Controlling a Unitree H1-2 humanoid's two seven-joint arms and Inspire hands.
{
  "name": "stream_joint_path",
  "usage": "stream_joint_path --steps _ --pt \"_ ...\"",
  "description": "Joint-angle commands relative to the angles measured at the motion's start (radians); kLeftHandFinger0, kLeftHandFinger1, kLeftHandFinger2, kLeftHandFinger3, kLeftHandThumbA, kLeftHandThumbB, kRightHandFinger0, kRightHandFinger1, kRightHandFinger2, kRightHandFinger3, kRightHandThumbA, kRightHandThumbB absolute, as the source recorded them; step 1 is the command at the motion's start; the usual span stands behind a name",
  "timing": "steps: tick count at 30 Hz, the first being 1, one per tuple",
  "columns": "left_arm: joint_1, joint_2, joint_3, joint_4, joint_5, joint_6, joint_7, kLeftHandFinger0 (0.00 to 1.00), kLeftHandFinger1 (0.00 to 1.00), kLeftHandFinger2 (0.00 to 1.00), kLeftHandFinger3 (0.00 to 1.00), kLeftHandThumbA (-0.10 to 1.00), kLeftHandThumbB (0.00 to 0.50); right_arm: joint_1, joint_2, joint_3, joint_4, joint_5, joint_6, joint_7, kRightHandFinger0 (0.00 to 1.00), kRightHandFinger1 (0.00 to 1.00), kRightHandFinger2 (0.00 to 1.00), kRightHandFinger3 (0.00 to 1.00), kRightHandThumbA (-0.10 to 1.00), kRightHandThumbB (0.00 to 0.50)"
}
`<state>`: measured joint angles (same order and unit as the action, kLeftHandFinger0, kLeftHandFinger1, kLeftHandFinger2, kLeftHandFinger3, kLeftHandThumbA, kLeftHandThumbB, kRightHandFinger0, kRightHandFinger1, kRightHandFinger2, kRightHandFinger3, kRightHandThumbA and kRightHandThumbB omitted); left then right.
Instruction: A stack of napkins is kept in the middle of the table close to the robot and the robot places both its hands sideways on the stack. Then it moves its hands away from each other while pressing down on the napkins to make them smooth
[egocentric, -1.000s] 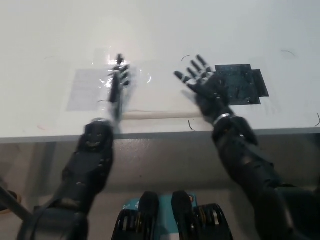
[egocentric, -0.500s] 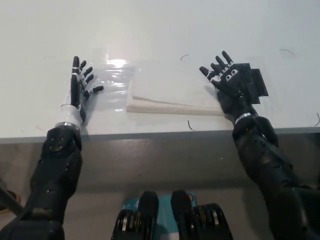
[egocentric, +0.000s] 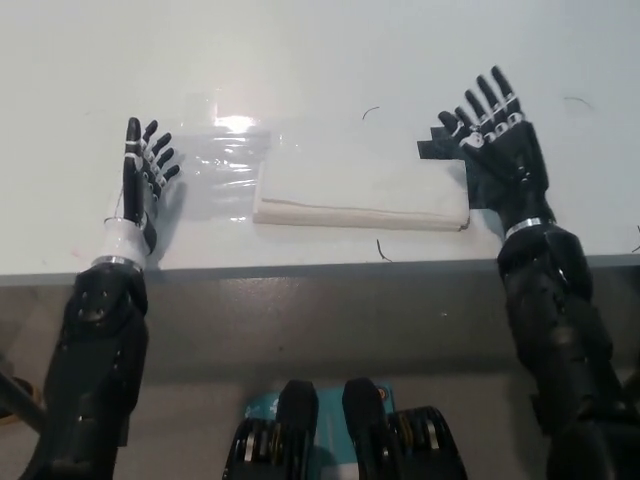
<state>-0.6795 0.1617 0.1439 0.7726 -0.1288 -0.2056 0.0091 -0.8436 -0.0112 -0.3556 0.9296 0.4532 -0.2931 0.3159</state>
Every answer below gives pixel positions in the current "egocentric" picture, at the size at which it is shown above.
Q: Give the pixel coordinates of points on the black metal stand bar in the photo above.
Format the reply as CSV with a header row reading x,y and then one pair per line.
x,y
20,402

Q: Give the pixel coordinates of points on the clear plastic film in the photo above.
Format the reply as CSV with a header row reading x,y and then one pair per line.
x,y
235,145

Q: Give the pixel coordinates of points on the black teal robot body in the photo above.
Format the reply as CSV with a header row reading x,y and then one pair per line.
x,y
350,440

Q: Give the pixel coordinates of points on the black tape patch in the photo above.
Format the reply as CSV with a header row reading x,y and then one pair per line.
x,y
475,192

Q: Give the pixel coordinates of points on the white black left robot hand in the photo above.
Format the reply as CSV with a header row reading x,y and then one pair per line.
x,y
132,200

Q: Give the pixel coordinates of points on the white napkin stack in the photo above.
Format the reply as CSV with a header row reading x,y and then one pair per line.
x,y
360,190

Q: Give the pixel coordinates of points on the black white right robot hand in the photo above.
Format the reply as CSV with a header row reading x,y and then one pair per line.
x,y
510,165

